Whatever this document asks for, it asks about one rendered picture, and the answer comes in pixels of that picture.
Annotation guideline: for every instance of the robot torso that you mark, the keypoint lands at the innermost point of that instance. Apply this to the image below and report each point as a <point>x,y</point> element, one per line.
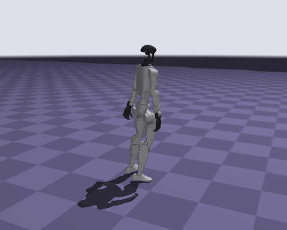
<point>143,89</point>

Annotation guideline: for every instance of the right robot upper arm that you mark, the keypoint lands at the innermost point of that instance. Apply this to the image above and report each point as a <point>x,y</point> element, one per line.
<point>153,75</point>

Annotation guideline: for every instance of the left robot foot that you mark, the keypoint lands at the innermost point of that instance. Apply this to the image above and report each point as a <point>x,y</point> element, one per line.
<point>129,169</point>

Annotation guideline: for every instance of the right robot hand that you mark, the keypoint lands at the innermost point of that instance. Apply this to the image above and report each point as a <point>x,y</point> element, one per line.
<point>158,122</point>

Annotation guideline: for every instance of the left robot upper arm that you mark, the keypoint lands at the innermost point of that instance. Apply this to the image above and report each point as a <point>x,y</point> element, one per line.
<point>135,79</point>

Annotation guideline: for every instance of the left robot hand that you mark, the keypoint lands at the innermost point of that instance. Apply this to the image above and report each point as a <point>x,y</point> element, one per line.
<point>127,111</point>

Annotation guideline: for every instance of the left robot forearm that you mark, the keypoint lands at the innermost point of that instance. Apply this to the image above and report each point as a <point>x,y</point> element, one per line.
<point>133,96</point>

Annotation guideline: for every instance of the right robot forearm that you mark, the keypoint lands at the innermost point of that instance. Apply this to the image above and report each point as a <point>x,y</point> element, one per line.
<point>155,101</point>

